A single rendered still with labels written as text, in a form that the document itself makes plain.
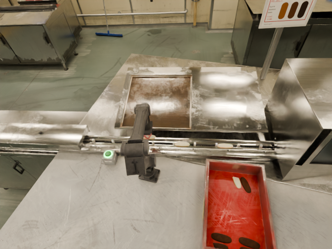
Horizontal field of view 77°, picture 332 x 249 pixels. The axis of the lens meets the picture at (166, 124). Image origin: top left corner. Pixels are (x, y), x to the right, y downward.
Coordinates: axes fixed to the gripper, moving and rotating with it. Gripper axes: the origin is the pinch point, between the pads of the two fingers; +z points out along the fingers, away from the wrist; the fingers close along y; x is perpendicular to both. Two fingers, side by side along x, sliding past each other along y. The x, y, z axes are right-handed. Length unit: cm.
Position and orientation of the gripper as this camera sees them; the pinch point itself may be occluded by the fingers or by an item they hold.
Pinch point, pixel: (148, 136)
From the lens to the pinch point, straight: 135.2
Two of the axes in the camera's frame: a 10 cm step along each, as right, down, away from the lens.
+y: 0.9, -7.5, 6.6
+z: 0.6, 6.6, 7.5
